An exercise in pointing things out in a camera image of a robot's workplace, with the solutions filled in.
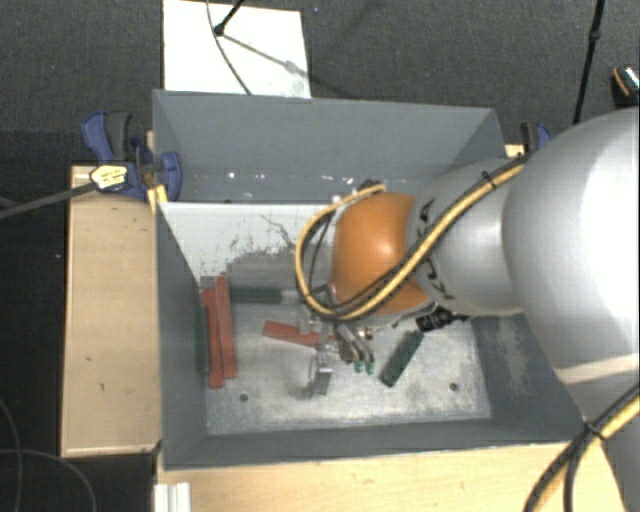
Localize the grey metal bin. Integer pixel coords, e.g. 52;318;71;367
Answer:
151;89;584;471

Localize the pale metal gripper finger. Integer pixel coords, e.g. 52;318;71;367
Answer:
316;351;335;398
305;352;322;394

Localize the red-brown flat block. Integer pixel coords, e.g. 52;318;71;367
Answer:
200;288;226;390
261;320;335;350
214;275;239;380

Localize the black cylinder on white bracket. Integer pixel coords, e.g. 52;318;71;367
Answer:
415;307;470;332

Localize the pale wood board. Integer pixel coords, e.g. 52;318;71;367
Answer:
60;164;163;459

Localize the dark green flat block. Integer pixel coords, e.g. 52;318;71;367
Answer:
229;285;284;306
377;330;426;388

